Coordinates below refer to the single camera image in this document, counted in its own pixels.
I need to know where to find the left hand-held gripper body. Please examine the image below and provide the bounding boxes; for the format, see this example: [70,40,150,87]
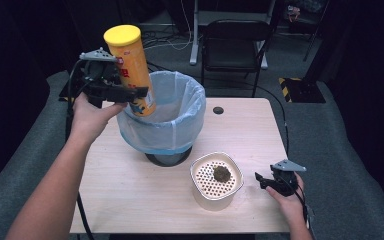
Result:
[78,47,125,108]

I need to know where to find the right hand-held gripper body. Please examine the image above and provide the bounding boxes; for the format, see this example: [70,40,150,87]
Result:
[269,158,308,197]

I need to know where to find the yellow chip can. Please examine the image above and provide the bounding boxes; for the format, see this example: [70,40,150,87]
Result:
[102,24,157,117]

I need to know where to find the bin with blue bag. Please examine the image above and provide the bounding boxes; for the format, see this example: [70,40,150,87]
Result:
[116,70,207,156]

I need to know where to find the black trash bin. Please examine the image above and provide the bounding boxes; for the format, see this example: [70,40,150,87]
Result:
[144,145,194,168]

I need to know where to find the person's right hand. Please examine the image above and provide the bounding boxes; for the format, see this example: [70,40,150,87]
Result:
[265,172,307,228]

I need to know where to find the person's left hand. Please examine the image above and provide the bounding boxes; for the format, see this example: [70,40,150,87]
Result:
[70,92,128,145]

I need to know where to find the dark food scrap clump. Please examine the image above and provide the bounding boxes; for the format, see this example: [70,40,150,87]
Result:
[212,165,233,184]

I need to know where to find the white strainer bowl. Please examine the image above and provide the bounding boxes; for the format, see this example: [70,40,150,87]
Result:
[189,151,245,212]

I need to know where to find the yellow black striped stand base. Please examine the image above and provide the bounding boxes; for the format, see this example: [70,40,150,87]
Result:
[277,76,327,104]

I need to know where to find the black folding chair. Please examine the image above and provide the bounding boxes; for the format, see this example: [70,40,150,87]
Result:
[199,18,273,99]

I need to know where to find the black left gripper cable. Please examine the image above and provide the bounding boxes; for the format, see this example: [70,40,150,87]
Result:
[64,59,96,240]

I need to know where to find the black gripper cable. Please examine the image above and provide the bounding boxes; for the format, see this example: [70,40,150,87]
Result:
[209,79,310,225]
[64,59,96,240]

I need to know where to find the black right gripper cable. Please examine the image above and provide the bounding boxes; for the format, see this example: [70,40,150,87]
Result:
[209,79,310,225]

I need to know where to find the white cable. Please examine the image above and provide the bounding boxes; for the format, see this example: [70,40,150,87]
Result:
[143,0,196,52]

